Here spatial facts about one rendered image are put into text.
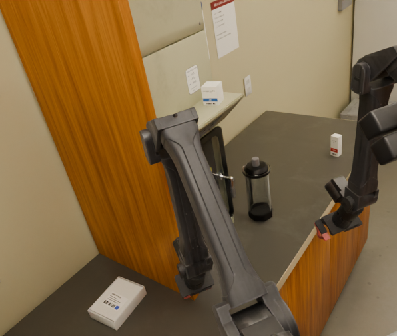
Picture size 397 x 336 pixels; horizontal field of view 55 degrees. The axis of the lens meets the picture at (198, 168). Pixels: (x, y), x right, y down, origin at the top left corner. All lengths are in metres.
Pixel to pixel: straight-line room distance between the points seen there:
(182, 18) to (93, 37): 0.30
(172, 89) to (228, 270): 0.67
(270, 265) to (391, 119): 0.94
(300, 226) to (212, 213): 0.97
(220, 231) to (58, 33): 0.70
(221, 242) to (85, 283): 0.99
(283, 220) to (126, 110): 0.85
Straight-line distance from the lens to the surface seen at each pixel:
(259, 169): 1.45
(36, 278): 1.54
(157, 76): 1.09
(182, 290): 1.13
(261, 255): 1.44
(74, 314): 1.46
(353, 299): 2.55
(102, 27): 0.94
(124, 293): 1.38
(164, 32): 1.11
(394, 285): 2.67
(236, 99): 1.22
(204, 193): 0.61
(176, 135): 0.64
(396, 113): 0.56
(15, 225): 1.42
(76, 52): 1.05
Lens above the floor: 1.95
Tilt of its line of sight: 31 degrees down
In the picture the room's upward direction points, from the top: 11 degrees counter-clockwise
